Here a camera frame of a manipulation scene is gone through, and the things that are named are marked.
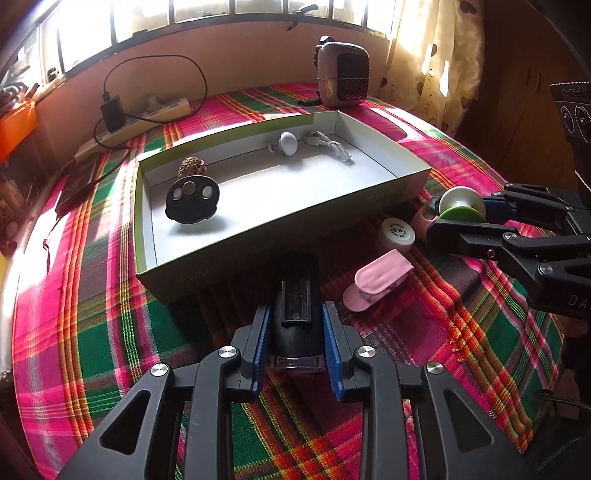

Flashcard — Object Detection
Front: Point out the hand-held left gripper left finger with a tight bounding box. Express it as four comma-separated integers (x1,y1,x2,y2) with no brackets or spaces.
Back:
58,305,271,480

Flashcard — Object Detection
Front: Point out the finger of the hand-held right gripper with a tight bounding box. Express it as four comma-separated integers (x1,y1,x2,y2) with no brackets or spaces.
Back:
480,184,578,222
425,219,573,278

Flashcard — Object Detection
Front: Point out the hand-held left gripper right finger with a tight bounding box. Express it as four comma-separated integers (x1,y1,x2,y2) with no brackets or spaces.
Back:
322,302,536,480

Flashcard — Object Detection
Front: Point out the green and white spool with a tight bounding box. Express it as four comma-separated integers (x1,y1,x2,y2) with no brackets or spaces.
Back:
436,186,488,222

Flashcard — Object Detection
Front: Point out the pink and green clip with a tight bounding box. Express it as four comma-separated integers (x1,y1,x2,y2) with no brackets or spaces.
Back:
411,205,439,234

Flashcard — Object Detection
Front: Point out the white bottle cap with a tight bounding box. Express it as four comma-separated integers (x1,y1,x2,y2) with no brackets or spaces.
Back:
379,217,417,254

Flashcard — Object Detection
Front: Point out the black flashlight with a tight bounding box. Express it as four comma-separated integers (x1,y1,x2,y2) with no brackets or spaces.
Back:
270,251,324,374

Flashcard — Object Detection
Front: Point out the green and white cardboard box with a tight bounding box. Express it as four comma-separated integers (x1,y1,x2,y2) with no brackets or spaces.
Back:
134,111,432,303

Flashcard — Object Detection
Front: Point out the white usb cable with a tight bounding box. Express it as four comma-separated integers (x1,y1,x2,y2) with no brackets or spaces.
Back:
305,131,352,163

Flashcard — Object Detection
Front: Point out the black disc with round holes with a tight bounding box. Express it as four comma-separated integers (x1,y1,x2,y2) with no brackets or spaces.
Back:
165,176,220,225

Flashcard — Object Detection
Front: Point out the pitted brown walnut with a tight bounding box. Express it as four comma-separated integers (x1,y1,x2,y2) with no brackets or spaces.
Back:
178,156,208,181

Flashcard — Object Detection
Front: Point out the white ball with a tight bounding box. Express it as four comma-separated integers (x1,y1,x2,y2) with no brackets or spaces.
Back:
277,131,300,157

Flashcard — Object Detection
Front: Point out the plaid blanket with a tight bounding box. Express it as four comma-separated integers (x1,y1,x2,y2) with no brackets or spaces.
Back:
9,83,566,480

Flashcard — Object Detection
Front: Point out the wooden cabinet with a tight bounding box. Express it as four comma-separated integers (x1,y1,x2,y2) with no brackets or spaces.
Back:
457,0,591,195

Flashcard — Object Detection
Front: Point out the cream dotted curtain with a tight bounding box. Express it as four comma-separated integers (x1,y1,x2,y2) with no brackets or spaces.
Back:
383,0,485,134

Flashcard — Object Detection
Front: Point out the beige space heater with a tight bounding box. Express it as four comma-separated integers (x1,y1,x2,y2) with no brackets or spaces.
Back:
314,36,371,108

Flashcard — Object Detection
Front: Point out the black flat device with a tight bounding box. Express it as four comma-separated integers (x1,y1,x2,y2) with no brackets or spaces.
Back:
55,161,100,215

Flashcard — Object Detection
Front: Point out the white power strip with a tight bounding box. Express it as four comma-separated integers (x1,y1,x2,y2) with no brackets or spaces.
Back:
74,97,192,162

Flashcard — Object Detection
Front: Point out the black charger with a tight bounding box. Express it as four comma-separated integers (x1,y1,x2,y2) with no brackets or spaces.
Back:
100,95,125,132

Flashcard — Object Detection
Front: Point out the orange box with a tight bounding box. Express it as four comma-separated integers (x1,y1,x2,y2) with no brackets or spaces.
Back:
0,104,38,162

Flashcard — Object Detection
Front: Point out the black charger cable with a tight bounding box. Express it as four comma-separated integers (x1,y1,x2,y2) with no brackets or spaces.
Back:
92,55,208,148

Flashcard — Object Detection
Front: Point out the metal frame window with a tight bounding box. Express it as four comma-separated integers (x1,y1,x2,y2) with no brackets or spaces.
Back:
28,0,402,88

